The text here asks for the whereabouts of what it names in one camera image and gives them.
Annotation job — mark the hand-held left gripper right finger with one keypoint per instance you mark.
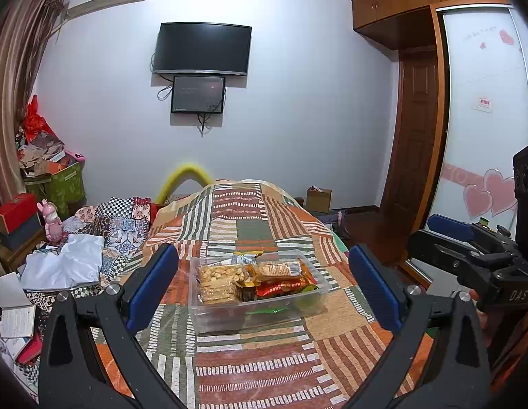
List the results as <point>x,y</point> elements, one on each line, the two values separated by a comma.
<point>374,285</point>

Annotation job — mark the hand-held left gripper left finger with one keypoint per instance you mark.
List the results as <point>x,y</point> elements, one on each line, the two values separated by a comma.
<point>155,281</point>

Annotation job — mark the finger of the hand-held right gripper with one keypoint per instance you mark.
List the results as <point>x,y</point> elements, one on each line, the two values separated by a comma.
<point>434,251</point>
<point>449,226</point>

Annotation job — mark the clear plastic container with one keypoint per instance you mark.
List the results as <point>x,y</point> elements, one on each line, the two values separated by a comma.
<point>229,321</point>

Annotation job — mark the red snack packet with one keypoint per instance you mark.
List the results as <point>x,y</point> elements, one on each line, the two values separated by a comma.
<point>285,290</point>

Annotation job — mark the clear bag of orange snacks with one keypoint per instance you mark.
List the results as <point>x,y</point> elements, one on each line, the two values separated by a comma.
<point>276,269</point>

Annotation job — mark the clear bag of pale crackers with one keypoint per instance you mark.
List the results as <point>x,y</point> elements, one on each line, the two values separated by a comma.
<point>217,283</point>

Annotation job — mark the checkered patchwork quilt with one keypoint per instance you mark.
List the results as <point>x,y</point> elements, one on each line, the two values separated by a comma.
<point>119,226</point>

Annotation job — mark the dark grey bag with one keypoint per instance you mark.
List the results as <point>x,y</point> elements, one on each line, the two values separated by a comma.
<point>330,221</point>

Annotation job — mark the brown snack packet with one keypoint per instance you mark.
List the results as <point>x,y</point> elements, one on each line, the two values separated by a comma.
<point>246,294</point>

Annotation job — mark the white cloth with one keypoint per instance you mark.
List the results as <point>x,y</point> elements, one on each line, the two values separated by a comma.
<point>63,264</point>

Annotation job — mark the yellow black snack packet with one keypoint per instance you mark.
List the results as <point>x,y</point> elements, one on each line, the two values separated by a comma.
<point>246,258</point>

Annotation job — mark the wooden door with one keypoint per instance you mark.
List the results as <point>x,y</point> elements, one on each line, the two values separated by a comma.
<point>413,136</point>

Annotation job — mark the cardboard box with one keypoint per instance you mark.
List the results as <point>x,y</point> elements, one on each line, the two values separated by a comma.
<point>318,199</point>

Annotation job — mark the yellow foam arch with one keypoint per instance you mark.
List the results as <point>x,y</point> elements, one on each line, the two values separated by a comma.
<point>189,172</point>

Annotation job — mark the pink bunny toy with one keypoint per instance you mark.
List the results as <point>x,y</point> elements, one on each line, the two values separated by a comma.
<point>51,223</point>

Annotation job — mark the white red sticker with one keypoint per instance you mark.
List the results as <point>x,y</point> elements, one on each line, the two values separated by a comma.
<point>485,104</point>

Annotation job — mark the green storage box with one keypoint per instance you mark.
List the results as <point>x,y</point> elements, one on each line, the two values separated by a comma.
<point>63,189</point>

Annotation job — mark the striped patchwork blanket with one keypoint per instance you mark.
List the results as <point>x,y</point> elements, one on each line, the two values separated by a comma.
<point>255,366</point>

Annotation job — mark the wooden wardrobe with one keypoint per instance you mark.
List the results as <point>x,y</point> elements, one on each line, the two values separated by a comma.
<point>481,93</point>

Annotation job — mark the grey box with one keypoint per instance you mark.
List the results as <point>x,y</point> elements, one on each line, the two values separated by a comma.
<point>23,234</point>

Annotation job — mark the wooden nightstand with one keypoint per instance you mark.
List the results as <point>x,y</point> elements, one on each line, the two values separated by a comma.
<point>16,257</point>

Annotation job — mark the open notebook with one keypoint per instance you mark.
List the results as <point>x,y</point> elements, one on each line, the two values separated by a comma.
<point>19,321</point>

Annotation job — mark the red book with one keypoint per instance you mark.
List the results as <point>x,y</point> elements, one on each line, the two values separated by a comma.
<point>30,349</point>

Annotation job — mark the white paper sheet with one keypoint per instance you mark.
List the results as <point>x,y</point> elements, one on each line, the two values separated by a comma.
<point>6,292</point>

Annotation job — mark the red box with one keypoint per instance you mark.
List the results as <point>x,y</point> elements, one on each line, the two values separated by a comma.
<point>14,213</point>

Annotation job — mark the pile of papers and cloth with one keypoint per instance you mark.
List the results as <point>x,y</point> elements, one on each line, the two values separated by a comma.
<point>44,155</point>

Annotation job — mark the red plastic bag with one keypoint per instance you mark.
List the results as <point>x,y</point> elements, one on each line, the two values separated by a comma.
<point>36,123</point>

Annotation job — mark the pink striped curtain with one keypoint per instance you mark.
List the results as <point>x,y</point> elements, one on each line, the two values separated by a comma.
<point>12,93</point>

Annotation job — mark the small black wall monitor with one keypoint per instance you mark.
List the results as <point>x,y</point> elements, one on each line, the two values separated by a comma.
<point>198,93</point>

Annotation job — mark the black wall television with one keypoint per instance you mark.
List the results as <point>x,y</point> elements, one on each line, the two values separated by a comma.
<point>202,47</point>

